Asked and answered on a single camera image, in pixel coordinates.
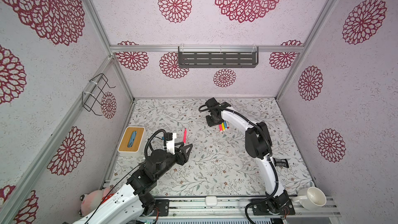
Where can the dark metal wall shelf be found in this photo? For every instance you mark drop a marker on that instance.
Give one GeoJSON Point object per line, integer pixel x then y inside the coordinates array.
{"type": "Point", "coordinates": [218, 58]}

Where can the pink plush toy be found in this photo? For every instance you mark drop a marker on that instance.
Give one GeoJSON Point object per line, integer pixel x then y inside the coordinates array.
{"type": "Point", "coordinates": [89, 202]}

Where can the white wooden-top tissue box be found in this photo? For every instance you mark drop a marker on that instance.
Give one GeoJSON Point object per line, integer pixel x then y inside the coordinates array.
{"type": "Point", "coordinates": [133, 141]}

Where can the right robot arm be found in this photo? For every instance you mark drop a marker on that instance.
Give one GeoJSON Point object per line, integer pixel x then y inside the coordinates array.
{"type": "Point", "coordinates": [258, 145]}

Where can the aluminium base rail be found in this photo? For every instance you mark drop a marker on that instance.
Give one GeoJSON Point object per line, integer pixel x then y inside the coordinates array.
{"type": "Point", "coordinates": [231, 210]}

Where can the white mug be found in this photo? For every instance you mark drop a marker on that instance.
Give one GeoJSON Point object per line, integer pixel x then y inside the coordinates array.
{"type": "Point", "coordinates": [310, 198]}

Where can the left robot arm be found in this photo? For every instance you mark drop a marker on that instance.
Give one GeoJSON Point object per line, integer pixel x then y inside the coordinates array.
{"type": "Point", "coordinates": [134, 198]}

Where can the small white box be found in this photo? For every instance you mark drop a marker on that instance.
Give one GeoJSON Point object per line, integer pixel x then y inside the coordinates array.
{"type": "Point", "coordinates": [211, 201]}

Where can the black wire wall rack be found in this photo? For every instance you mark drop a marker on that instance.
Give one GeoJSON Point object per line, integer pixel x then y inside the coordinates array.
{"type": "Point", "coordinates": [100, 100]}

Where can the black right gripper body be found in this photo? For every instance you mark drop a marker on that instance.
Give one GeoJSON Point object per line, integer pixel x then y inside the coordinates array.
{"type": "Point", "coordinates": [211, 121]}

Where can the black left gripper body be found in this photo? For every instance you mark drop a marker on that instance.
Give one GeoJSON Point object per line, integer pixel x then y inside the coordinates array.
{"type": "Point", "coordinates": [171, 159]}

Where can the black snack packet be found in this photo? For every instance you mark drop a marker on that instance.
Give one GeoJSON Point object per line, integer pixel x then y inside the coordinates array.
{"type": "Point", "coordinates": [281, 163]}

